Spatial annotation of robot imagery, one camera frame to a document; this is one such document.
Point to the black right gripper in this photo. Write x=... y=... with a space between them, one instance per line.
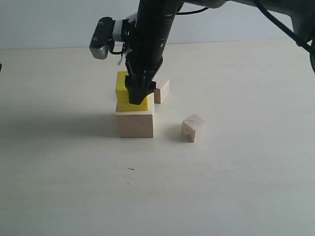
x=147 y=41

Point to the yellow cube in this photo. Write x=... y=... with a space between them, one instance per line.
x=122 y=96

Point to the large wooden cube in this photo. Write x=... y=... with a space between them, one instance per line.
x=137 y=124

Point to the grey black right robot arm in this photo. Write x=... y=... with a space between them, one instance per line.
x=296 y=18

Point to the medium wooden cube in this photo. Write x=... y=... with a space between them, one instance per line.
x=162 y=88

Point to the small wooden cube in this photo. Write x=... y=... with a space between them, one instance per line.
x=193 y=127

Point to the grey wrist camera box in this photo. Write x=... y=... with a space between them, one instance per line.
x=112 y=36

